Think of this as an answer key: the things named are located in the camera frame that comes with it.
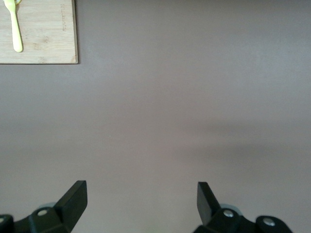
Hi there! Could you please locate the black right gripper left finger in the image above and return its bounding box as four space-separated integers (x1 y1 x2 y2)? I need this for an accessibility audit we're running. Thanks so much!
0 180 88 233

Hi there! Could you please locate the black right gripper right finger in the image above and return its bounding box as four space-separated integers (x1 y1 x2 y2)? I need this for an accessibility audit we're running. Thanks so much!
193 181 295 233

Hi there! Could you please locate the yellow plastic fork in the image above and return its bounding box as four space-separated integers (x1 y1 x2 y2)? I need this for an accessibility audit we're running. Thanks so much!
2 0 24 53

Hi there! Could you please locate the bamboo cutting board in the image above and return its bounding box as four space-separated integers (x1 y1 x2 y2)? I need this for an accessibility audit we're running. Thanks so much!
0 0 79 65

